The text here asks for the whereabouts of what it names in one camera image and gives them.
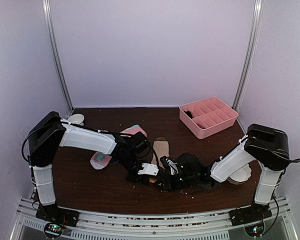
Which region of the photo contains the white scalloped bowl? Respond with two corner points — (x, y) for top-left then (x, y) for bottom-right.
(227, 164), (252, 185)

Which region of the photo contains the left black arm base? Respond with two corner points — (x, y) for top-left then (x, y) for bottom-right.
(35, 207), (80, 227)

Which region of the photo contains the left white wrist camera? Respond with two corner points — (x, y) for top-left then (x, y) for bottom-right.
(137, 162), (159, 176)

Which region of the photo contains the right circuit board with leds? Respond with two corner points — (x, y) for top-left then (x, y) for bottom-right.
(244, 222), (265, 238)

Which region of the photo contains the pink divided organizer tray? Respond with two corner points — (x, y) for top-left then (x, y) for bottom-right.
(179, 96), (239, 140)

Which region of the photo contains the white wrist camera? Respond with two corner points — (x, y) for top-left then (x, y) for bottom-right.
(160, 155), (180, 176)
(137, 162), (159, 176)

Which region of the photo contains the black item in tray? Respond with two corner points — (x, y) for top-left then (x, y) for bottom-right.
(184, 110), (194, 119)

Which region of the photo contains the left circuit board with leds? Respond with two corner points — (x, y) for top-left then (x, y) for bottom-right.
(43, 222), (65, 239)

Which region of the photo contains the striped beige maroon sock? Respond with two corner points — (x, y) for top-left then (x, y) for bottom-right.
(148, 136), (170, 187)

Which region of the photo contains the left aluminium frame post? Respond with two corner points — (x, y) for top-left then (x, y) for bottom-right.
(42, 0), (74, 112)

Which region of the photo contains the aluminium front rail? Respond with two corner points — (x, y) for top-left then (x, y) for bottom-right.
(8, 198), (299, 240)

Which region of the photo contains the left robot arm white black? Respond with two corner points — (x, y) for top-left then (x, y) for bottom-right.
(21, 111), (159, 222)

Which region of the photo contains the aluminium frame post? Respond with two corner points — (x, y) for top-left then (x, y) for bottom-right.
(232, 0), (264, 111)
(42, 0), (74, 112)

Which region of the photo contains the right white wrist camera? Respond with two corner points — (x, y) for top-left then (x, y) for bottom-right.
(160, 155), (180, 176)

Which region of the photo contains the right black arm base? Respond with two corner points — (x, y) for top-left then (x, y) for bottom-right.
(228, 204), (272, 226)

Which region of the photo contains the right aluminium frame post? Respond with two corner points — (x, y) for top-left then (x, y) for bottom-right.
(232, 0), (264, 111)

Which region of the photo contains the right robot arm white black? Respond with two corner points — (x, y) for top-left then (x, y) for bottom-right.
(153, 123), (300, 221)

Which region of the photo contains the pink patterned sock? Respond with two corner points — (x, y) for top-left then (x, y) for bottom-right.
(89, 124), (148, 171)

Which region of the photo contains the circuit board with leds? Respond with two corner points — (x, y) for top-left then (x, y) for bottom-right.
(43, 222), (65, 239)
(244, 222), (265, 238)

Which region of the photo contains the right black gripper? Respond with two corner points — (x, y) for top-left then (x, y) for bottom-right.
(153, 173), (198, 192)

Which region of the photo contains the white dark small bowl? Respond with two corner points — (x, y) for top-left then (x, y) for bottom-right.
(67, 113), (86, 126)

